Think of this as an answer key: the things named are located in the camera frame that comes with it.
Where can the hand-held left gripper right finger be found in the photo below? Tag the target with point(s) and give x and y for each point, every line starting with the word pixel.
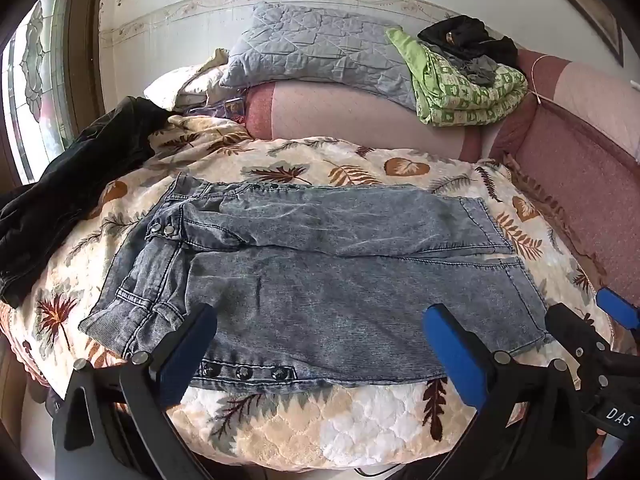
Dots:
pixel 450 355

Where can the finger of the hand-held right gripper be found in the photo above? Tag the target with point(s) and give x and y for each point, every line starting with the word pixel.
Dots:
pixel 575 327
pixel 617 305

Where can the grey quilted pillow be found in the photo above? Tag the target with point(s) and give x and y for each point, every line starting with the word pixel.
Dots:
pixel 310 50

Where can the leaf print blanket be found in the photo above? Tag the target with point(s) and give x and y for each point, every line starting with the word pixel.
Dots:
pixel 350 425

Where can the framed wall picture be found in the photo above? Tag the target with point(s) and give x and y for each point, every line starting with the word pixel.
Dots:
pixel 595 7

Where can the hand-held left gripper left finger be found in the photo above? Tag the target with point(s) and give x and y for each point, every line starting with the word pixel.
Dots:
pixel 186 355

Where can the green patterned blanket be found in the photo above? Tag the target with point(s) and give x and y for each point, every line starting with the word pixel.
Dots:
pixel 460 95

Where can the stained glass window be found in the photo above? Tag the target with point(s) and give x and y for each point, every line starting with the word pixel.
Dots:
pixel 30 75

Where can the black jacket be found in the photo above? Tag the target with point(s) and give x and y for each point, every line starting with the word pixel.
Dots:
pixel 75 180

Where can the grey cloth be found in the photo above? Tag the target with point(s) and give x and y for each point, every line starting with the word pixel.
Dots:
pixel 475 67

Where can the grey denim pants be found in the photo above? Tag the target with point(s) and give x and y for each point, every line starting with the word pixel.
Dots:
pixel 310 285

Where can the black garment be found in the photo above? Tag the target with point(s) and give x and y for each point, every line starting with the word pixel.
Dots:
pixel 465 37

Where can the white pillow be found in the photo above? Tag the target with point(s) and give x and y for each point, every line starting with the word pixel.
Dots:
pixel 195 85

